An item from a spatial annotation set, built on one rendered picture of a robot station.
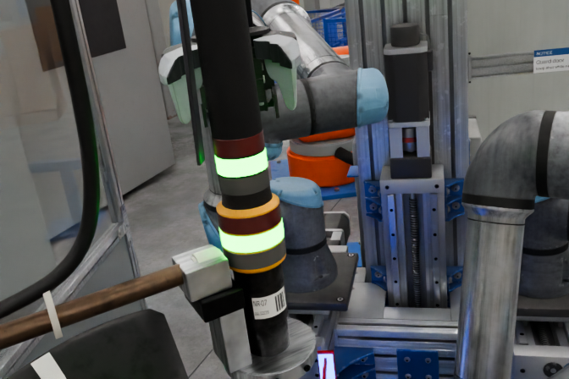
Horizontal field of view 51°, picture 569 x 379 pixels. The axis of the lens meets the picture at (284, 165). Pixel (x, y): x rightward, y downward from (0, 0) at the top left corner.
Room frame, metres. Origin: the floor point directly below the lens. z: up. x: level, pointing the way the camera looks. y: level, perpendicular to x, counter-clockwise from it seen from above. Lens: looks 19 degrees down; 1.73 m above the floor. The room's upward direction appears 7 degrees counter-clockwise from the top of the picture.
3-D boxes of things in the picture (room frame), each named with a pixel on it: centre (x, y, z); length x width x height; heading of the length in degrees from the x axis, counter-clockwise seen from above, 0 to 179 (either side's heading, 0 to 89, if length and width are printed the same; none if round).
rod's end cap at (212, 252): (0.36, 0.06, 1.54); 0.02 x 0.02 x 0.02; 26
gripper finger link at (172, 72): (0.49, 0.08, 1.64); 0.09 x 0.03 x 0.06; 160
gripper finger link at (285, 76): (0.49, -0.01, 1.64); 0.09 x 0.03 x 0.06; 23
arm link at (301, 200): (1.20, -0.01, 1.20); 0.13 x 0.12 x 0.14; 100
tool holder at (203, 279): (0.37, 0.04, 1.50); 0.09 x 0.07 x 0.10; 116
